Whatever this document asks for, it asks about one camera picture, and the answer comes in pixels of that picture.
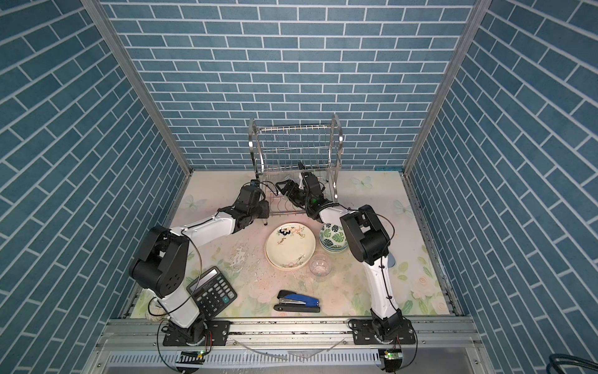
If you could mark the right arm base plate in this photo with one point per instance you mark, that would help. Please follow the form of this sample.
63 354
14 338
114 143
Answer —
359 331

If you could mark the blue black stapler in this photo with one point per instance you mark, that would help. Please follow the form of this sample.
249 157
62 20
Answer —
290 301

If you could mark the blue grey cylinder object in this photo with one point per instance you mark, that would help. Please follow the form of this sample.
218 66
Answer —
391 260

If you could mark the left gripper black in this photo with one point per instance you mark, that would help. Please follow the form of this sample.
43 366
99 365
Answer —
265 206

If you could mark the clear glass cup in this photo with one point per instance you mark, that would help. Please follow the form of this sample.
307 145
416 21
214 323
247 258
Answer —
320 266

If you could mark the black calculator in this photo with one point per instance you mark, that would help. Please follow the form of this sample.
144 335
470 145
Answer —
212 292

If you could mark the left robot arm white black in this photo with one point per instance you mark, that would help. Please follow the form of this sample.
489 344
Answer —
161 259

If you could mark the green leaf pattern bowl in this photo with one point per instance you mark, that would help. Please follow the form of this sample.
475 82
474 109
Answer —
332 238

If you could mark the white plate with painted design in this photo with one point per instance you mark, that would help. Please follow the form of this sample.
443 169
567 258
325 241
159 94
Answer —
290 246

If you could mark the steel two-tier dish rack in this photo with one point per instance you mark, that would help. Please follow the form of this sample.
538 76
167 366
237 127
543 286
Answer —
281 151

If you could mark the aluminium front rail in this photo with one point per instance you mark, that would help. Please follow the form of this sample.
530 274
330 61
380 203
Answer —
311 333

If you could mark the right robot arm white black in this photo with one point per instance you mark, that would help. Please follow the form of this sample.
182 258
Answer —
367 240

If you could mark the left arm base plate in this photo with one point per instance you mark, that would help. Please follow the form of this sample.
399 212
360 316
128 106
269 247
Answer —
205 333

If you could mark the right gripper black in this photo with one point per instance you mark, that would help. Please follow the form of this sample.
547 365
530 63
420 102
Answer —
286 192

